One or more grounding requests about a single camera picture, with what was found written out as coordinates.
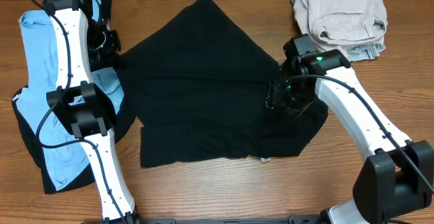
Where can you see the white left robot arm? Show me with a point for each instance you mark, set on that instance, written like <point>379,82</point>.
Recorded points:
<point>84,110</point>

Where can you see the black t-shirt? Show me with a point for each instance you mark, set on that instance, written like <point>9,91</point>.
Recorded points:
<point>199,87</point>

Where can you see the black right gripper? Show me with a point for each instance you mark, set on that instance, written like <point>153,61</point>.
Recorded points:
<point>278,98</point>

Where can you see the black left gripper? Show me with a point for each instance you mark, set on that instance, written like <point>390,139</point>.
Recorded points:
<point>110,41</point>

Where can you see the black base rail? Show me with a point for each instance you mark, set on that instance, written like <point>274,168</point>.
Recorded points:
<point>230,220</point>

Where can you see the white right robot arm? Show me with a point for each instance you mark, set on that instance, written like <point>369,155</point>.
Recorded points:
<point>397,173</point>

